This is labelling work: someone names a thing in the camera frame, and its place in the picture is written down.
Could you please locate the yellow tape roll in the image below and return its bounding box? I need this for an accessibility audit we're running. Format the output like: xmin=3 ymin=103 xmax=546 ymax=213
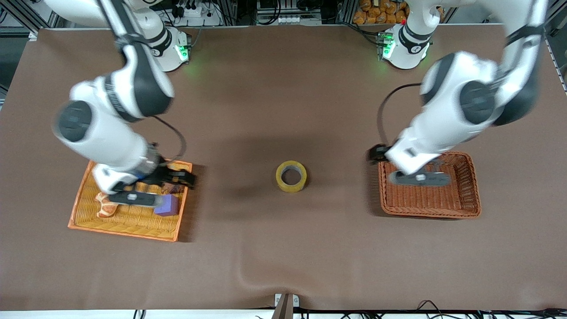
xmin=276 ymin=160 xmax=307 ymax=193

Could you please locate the purple cube block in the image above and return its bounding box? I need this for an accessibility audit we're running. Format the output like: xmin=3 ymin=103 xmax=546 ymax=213
xmin=154 ymin=195 xmax=180 ymax=217

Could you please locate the toy croissant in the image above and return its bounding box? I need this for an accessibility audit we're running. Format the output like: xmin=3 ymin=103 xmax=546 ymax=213
xmin=95 ymin=192 xmax=119 ymax=218

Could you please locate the orange wicker tray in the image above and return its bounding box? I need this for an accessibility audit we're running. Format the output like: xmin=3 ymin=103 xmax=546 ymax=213
xmin=68 ymin=159 xmax=193 ymax=242

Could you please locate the brown wicker basket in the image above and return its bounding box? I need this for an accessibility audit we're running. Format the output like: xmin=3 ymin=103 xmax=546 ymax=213
xmin=378 ymin=152 xmax=482 ymax=219

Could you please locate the bag of bread rolls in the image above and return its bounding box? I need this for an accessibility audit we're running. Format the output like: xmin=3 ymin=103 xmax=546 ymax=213
xmin=353 ymin=0 xmax=410 ymax=25

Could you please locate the white empty power strip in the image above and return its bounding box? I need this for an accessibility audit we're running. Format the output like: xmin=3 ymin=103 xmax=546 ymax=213
xmin=259 ymin=16 xmax=322 ymax=26

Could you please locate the white power strip with plugs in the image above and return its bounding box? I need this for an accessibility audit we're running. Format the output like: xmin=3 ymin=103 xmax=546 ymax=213
xmin=171 ymin=2 xmax=221 ymax=26

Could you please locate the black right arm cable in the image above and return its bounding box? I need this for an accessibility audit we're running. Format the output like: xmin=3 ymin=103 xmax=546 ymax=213
xmin=153 ymin=116 xmax=187 ymax=161

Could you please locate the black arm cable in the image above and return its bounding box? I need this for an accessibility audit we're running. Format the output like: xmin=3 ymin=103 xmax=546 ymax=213
xmin=377 ymin=83 xmax=422 ymax=148
xmin=153 ymin=116 xmax=187 ymax=161

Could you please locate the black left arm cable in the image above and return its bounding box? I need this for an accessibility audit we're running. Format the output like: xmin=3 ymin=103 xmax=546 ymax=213
xmin=377 ymin=83 xmax=422 ymax=148

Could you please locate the metal table clamp bracket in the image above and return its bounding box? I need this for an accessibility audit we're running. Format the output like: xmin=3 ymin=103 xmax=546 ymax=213
xmin=272 ymin=292 xmax=300 ymax=319

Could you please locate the black floor cable bundle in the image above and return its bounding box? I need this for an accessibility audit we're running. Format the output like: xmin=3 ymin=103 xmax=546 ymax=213
xmin=414 ymin=300 xmax=567 ymax=319

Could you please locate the aluminium frame profile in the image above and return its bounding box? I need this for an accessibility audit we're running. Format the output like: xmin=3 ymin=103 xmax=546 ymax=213
xmin=0 ymin=0 xmax=62 ymax=32

